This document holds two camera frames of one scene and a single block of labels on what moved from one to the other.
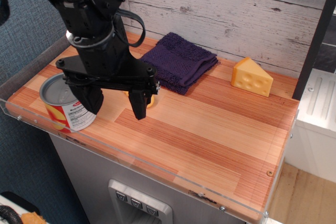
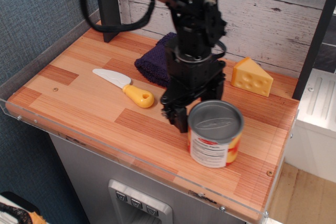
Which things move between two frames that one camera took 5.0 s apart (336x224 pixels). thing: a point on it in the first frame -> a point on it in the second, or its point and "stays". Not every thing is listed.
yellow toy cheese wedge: [246, 74] stays
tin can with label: [64, 112] -> [214, 129]
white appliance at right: [312, 144] stays
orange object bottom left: [32, 217] stays
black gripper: [105, 60] -> [187, 77]
